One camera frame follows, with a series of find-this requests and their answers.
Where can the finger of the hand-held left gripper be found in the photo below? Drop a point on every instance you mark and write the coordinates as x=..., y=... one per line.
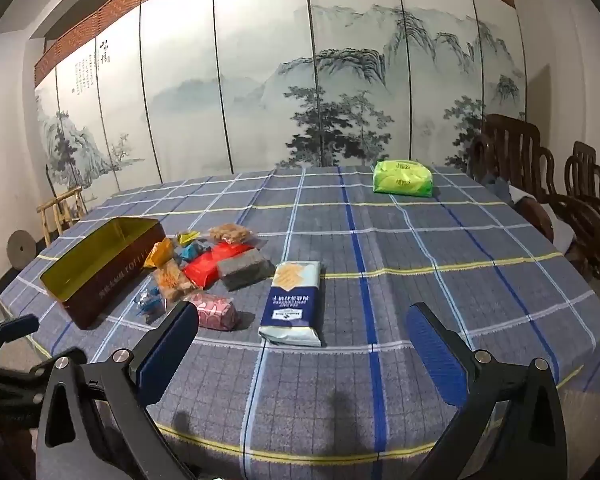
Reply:
x=17, y=325
x=15, y=385

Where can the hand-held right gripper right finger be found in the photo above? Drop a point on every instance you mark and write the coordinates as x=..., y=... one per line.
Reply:
x=435, y=355

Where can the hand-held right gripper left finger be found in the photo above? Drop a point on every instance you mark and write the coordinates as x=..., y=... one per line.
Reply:
x=167, y=347

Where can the blue and silver candy packet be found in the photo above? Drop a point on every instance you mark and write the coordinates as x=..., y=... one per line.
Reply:
x=150, y=305

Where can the pink patterned snack packet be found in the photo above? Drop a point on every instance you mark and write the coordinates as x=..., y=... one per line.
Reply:
x=215, y=312

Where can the clear packet of orange snacks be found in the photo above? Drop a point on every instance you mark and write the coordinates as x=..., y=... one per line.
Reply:
x=172, y=282

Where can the red snack packet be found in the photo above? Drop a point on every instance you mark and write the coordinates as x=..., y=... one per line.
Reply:
x=205, y=270

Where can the gold metal tray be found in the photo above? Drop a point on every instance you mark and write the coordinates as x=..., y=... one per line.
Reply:
x=105, y=280

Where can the orange snack packet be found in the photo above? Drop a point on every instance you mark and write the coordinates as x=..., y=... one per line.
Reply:
x=157, y=255

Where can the small blue snack packet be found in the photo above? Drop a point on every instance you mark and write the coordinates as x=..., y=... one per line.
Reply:
x=195, y=251

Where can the grey sesame bar packet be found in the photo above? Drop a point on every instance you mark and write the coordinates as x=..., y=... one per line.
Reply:
x=245, y=271

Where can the small yellow-green snack packet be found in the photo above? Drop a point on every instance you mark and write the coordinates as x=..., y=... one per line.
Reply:
x=187, y=237

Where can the clear peanut packet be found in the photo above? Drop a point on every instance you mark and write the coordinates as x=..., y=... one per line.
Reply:
x=230, y=233

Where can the blue and white cracker packet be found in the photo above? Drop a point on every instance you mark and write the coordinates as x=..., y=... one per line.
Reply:
x=292, y=305

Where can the round stone millstone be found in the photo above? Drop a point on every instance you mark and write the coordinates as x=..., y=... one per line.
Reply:
x=21, y=248

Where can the blue plaid tablecloth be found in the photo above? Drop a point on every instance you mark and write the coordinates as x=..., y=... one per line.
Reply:
x=405, y=270

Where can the bamboo chair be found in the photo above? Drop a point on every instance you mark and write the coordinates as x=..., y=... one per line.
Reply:
x=60, y=210

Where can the black metal rod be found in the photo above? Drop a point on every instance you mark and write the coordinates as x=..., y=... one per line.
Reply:
x=51, y=182

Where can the green snack bag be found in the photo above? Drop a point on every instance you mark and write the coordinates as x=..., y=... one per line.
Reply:
x=402, y=177

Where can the grey seat cushion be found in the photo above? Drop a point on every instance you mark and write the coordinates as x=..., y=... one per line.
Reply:
x=512, y=191

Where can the dark carved wooden chair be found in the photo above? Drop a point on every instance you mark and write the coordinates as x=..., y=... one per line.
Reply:
x=587, y=175
x=510, y=140

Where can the landscape painted folding screen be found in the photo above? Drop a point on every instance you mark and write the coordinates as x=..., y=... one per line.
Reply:
x=260, y=85

